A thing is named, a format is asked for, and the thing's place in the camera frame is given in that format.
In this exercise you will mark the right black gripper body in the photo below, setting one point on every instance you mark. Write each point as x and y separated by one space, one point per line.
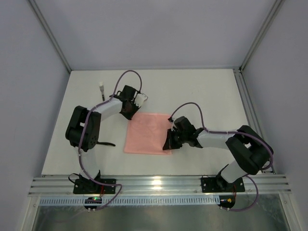
173 138

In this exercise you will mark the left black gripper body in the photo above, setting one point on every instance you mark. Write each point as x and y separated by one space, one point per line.
130 110

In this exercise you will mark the pink cloth napkin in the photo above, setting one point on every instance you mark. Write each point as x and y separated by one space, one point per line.
147 134

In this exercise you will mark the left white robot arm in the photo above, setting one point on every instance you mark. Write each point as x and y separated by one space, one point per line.
84 126

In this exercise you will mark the right small controller board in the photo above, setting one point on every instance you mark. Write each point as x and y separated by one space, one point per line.
227 202

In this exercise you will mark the small controller board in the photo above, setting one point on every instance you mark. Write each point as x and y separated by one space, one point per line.
227 202
92 203

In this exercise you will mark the left small controller board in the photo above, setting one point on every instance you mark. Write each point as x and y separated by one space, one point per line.
92 203

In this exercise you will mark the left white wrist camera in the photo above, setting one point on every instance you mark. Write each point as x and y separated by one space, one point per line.
140 99

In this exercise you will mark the black handled knife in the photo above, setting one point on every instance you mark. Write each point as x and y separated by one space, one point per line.
106 144

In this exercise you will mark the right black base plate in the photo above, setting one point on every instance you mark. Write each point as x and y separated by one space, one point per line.
217 184

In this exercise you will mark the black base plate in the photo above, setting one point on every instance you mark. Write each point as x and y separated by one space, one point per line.
217 184
83 185

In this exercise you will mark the right side aluminium rail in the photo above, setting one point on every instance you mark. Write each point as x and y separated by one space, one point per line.
247 102

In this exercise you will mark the aluminium rail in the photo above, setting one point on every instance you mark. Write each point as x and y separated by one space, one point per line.
160 185
247 102

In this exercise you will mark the slotted cable duct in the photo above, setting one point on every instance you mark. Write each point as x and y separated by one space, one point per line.
133 200

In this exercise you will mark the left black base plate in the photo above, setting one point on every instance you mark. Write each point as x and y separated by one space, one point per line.
83 185

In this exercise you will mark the front aluminium rail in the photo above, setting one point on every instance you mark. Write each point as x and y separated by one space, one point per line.
160 185

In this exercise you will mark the left corner aluminium post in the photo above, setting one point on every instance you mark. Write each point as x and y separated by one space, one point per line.
46 28

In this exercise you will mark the corner aluminium post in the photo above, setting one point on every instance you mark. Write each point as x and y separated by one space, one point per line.
46 28
265 26

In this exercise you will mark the right corner aluminium post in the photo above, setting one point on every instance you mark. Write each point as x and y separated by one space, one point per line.
265 26

